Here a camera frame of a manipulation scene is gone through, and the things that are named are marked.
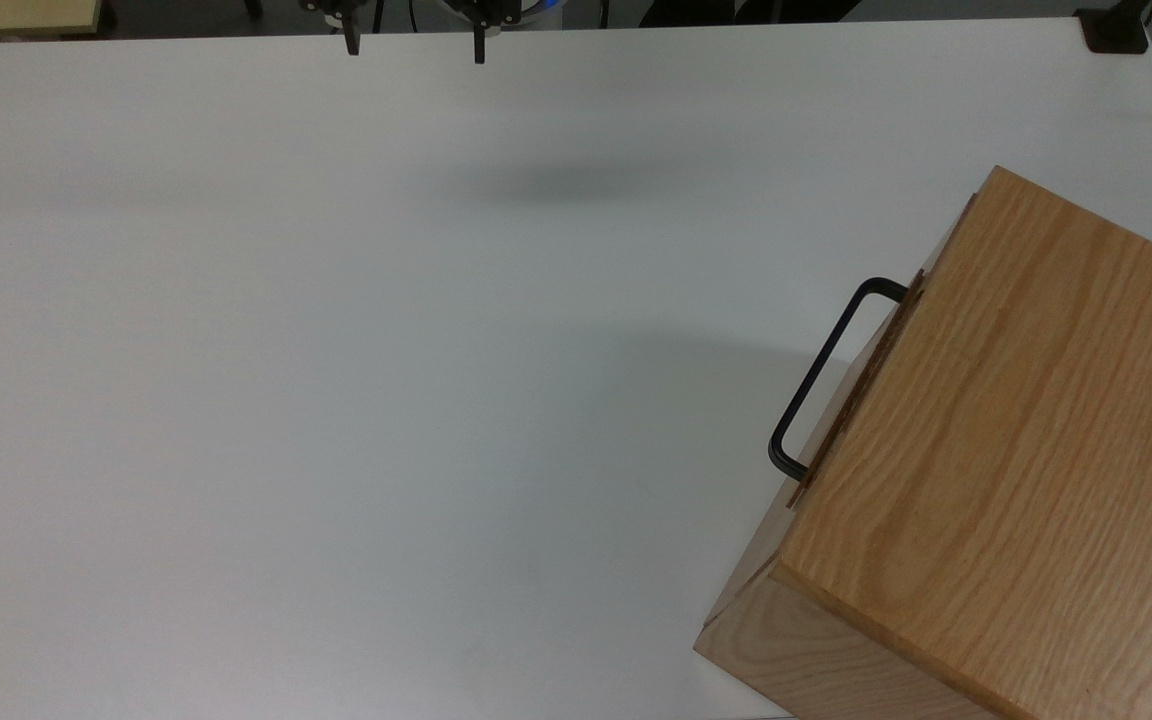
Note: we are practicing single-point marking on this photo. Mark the light wooden cabinet box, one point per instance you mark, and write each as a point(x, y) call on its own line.
point(1016, 470)

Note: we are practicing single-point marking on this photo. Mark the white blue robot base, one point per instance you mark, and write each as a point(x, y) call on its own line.
point(539, 6)

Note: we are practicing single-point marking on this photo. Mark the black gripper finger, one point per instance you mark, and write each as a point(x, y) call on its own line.
point(351, 42)
point(479, 45)

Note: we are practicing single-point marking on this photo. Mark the black tripod legs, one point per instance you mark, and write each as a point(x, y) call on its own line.
point(378, 14)

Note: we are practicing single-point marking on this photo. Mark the light wooden side table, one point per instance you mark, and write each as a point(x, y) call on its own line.
point(16, 15)

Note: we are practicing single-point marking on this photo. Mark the black table clamp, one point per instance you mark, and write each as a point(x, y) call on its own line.
point(1114, 32)

